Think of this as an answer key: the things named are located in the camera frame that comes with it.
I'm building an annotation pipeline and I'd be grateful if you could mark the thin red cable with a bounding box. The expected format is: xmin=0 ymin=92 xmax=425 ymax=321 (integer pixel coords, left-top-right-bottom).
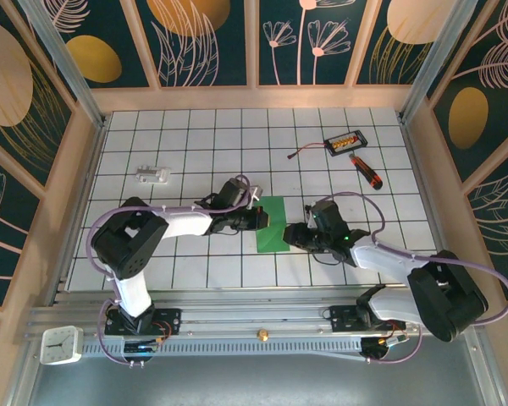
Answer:
xmin=286 ymin=141 xmax=329 ymax=161

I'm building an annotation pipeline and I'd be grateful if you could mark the grey slotted cable duct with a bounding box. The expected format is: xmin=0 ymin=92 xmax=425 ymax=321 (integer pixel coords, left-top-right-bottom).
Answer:
xmin=80 ymin=339 xmax=367 ymax=359

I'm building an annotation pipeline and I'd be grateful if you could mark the black board with gold connectors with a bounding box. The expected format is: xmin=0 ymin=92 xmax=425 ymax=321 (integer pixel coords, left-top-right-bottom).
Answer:
xmin=323 ymin=129 xmax=368 ymax=157

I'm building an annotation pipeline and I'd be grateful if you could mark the green paper sheet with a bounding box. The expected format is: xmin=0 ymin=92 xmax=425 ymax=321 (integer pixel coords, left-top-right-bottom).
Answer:
xmin=256 ymin=196 xmax=291 ymax=254

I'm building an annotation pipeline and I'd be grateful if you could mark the grey metal sheet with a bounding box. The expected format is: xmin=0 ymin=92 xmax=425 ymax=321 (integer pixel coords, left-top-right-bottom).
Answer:
xmin=6 ymin=333 xmax=507 ymax=406

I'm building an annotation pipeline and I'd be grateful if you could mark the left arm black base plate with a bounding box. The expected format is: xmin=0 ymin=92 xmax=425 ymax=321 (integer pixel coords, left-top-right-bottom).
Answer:
xmin=104 ymin=307 xmax=182 ymax=337

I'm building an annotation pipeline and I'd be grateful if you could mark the white plastic part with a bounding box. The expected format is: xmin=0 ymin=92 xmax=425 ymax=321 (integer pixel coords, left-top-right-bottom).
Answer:
xmin=135 ymin=163 xmax=172 ymax=188

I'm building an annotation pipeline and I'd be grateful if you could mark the aluminium front rail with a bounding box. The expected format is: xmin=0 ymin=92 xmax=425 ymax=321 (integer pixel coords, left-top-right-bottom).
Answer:
xmin=25 ymin=288 xmax=482 ymax=339

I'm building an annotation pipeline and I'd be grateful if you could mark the aluminium side rail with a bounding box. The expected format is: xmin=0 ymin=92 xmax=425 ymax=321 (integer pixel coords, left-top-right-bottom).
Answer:
xmin=46 ymin=118 xmax=110 ymax=305
xmin=400 ymin=116 xmax=461 ymax=299

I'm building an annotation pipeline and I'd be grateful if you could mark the white square clock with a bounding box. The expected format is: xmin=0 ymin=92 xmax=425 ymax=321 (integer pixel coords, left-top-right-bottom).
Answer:
xmin=40 ymin=325 xmax=84 ymax=367

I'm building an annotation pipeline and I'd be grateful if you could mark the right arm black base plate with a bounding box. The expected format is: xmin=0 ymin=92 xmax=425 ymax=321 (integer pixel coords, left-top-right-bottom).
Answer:
xmin=329 ymin=304 xmax=406 ymax=335

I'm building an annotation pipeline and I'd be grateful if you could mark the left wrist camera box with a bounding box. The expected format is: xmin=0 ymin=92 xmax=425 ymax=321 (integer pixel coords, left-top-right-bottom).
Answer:
xmin=246 ymin=184 xmax=264 ymax=211

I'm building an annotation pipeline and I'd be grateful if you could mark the orange black utility knife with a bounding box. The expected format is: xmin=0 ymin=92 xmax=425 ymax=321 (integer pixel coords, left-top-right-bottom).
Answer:
xmin=349 ymin=154 xmax=384 ymax=190

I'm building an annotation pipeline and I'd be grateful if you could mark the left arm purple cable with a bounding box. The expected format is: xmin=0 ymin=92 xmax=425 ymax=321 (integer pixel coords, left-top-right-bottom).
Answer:
xmin=87 ymin=175 xmax=255 ymax=367

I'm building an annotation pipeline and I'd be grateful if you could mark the aluminium corner post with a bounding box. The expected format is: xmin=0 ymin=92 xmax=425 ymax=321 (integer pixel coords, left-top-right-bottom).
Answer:
xmin=17 ymin=0 xmax=108 ymax=129
xmin=399 ymin=0 xmax=478 ymax=124

